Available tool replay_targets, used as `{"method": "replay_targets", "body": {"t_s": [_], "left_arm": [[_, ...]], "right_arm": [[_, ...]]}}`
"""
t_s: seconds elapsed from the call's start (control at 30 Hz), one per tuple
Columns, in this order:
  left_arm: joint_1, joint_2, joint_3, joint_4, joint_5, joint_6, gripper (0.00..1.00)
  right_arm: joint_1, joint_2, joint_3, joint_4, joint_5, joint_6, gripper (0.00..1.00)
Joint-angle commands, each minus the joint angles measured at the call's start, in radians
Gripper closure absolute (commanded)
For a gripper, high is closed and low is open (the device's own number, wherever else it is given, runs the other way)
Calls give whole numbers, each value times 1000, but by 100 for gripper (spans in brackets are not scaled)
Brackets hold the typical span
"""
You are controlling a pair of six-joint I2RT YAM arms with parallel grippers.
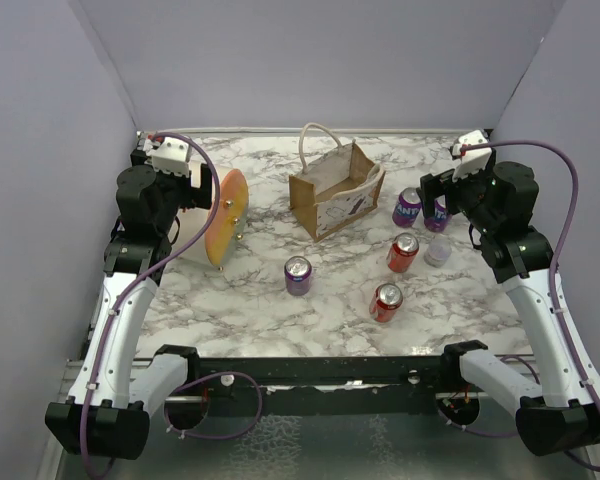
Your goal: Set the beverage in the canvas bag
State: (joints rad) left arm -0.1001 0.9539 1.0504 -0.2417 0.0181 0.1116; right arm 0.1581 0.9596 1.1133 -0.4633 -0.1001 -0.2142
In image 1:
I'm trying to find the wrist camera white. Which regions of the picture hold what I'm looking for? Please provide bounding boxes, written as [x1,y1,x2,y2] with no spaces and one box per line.
[450,130,493,182]
[143,137,190,178]

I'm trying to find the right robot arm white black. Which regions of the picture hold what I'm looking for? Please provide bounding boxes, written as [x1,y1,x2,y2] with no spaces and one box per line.
[417,162,600,456]

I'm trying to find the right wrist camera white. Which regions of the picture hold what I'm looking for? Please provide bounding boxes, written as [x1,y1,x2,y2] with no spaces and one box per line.
[450,130,493,182]

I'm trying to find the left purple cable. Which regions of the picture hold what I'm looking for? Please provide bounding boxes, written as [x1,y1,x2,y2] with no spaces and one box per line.
[79,132,264,476]

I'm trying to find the jute canvas tote bag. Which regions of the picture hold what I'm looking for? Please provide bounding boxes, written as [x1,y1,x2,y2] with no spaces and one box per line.
[288,122,385,242]

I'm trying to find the purple cable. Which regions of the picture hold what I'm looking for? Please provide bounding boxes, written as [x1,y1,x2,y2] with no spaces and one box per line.
[444,139,600,471]
[79,132,264,476]

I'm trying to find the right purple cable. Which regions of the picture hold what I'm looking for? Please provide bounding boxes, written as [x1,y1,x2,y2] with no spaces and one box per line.
[444,139,600,471]

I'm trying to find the red cola can front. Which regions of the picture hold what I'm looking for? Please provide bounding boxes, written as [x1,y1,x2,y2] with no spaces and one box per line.
[369,283,403,323]

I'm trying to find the purple can near front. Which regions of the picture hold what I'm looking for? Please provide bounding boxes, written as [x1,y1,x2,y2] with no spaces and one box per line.
[284,256,312,296]

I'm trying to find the purple fanta can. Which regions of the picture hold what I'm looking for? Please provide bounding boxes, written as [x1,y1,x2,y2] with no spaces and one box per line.
[392,187,421,228]
[424,211,452,233]

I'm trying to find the black front mounting rail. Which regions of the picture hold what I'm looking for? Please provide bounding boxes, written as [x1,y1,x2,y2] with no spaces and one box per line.
[144,349,486,416]

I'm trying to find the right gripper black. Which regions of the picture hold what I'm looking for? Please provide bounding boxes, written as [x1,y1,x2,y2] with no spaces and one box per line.
[418,160,498,234]

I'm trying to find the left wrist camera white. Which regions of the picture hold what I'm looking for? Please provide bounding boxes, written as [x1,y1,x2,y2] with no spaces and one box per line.
[143,137,190,178]

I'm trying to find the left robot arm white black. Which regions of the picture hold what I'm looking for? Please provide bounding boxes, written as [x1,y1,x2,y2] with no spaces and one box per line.
[45,158,220,460]

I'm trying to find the red cola can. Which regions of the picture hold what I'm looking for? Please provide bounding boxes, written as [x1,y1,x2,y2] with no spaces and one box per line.
[369,283,403,323]
[387,233,419,273]

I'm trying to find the beige round box orange lid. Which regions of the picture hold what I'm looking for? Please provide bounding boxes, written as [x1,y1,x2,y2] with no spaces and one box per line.
[169,166,249,269]

